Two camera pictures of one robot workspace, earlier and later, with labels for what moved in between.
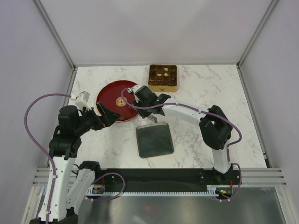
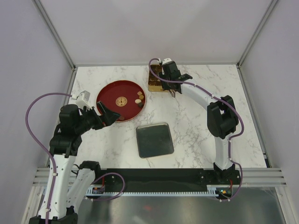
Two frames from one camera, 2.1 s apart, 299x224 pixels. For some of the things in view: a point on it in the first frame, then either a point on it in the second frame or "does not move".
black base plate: x=177 y=179 does not move
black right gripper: x=144 y=114 -> x=165 y=86
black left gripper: x=108 y=118 does not move
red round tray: x=109 y=95 does not move
